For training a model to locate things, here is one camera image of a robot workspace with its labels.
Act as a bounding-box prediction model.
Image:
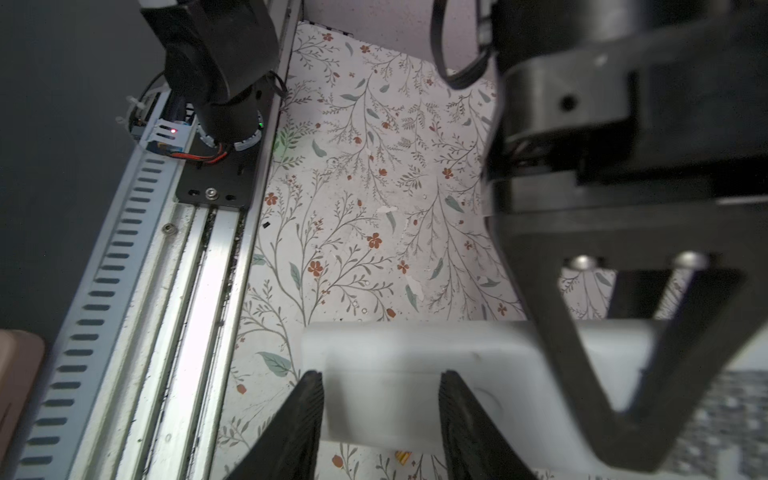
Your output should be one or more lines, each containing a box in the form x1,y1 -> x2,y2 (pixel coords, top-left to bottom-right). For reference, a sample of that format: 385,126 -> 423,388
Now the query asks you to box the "white remote control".
301,321 -> 767,479

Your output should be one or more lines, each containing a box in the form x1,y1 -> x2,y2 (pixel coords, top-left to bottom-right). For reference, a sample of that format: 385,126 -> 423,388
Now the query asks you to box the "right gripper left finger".
228,371 -> 324,480

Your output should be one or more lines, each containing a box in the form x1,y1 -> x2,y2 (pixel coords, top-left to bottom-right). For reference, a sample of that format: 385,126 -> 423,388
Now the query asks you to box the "black gold battery lower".
395,451 -> 413,466

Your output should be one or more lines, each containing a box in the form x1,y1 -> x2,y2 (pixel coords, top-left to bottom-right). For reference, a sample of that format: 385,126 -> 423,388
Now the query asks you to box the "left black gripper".
479,0 -> 768,265

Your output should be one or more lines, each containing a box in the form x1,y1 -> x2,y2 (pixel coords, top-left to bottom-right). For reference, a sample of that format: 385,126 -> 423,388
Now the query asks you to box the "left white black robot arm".
142,1 -> 767,479

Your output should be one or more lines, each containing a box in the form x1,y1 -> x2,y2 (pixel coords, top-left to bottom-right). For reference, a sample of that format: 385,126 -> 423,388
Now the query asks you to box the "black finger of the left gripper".
488,203 -> 767,471

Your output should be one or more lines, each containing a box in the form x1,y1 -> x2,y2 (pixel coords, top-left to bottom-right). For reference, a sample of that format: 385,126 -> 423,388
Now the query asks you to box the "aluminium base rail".
65,1 -> 302,479

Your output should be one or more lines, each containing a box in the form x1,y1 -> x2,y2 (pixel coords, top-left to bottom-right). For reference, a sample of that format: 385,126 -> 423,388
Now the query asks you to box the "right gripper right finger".
438,370 -> 537,480

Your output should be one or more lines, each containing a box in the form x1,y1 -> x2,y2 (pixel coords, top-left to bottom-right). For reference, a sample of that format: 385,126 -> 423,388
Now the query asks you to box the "slotted grey cable duct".
1,150 -> 179,479

